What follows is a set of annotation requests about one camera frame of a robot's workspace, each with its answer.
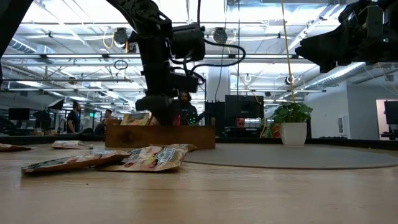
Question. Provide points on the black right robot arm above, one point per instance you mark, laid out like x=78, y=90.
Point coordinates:
x=392, y=49

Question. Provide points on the person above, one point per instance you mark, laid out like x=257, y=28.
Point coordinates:
x=73, y=119
x=107, y=115
x=186, y=105

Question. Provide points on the grey round mat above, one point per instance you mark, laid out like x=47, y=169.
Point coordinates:
x=295, y=157

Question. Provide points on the white tea packet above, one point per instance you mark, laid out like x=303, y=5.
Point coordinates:
x=71, y=144

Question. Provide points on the black table edge rail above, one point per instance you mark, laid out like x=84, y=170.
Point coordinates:
x=342, y=142

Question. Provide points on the green label tea packet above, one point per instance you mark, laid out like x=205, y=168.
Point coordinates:
x=71, y=162

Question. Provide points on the brown wooden tea box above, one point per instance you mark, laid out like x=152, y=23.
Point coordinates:
x=161, y=137

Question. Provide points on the pale tea packet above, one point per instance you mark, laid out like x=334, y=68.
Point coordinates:
x=12, y=147

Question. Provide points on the green plant in white pot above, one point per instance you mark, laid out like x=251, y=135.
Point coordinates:
x=292, y=133

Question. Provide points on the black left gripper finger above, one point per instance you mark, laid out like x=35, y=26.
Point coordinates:
x=161, y=109

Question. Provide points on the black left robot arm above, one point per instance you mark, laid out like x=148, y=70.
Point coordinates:
x=154, y=37

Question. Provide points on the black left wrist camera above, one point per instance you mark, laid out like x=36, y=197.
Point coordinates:
x=185, y=82

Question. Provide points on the tan tea packet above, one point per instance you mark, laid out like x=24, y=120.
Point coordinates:
x=186, y=147

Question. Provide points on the vanilla cinnamon apple tea packet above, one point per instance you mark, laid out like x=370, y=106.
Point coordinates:
x=149, y=160

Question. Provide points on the red tea packet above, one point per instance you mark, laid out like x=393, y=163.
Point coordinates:
x=177, y=120

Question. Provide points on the black cabinet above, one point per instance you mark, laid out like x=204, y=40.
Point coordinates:
x=216, y=113

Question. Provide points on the yellow mango tea packet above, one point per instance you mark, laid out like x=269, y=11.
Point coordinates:
x=135, y=119

